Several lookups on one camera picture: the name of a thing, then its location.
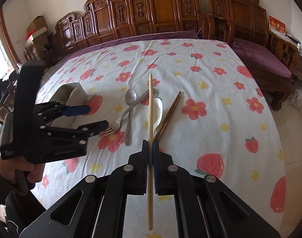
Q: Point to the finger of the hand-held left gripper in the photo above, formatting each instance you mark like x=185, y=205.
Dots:
x=96, y=126
x=76, y=110

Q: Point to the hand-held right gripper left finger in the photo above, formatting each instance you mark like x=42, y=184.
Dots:
x=144, y=158

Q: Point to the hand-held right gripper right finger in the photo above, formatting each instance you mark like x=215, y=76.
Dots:
x=155, y=158

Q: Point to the rectangular metal tin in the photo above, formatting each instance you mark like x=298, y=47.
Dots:
x=76, y=95

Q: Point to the metal fork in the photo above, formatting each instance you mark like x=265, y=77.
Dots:
x=115, y=125

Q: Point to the metal spoon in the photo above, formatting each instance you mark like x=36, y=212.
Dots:
x=131, y=96

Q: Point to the white spoon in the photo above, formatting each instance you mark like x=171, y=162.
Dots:
x=158, y=109

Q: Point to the light bamboo chopstick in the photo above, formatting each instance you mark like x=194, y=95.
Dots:
x=150, y=104

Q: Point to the person's left hand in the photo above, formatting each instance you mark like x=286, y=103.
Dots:
x=7, y=168

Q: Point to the floral strawberry tablecloth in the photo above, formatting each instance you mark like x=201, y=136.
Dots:
x=203, y=129

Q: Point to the white flat box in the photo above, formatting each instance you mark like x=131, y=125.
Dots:
x=38, y=32

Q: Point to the brown cardboard box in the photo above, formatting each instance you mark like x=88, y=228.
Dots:
x=36, y=23

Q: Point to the long purple sofa cushion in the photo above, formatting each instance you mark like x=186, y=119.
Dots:
x=141, y=36

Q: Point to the carved wooden sofa bench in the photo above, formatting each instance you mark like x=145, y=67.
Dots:
x=163, y=10

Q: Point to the purple armchair cushion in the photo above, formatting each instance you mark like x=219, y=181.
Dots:
x=260, y=57

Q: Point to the grey plastic bag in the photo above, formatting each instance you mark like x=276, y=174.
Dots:
x=296, y=96

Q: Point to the carved wooden armchair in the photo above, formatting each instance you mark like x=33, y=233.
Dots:
x=240, y=12

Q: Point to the red desk calendar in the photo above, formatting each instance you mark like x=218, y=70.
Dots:
x=277, y=26

